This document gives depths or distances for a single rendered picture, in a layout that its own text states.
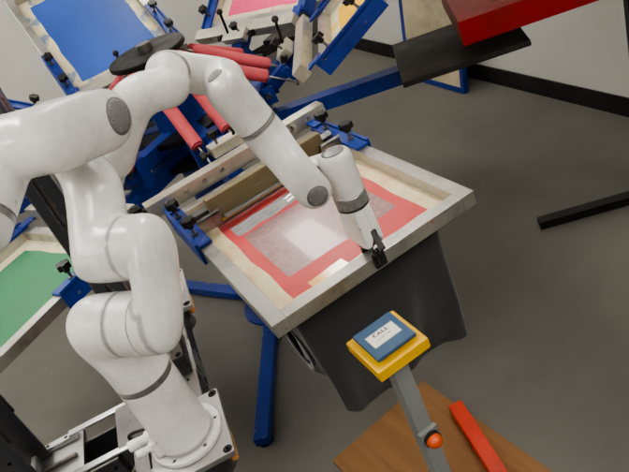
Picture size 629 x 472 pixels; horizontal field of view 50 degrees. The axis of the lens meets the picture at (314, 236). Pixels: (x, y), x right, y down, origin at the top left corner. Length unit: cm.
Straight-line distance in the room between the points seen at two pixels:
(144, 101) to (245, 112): 19
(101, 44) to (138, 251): 268
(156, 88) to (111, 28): 237
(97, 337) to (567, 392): 182
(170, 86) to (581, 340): 185
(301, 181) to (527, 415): 139
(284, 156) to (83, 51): 234
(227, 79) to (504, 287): 187
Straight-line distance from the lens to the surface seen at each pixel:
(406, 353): 141
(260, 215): 198
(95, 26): 367
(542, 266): 298
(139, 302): 95
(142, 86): 127
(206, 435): 117
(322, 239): 176
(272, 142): 135
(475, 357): 267
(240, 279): 170
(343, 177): 143
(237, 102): 131
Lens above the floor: 194
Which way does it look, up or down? 32 degrees down
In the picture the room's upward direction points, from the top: 24 degrees counter-clockwise
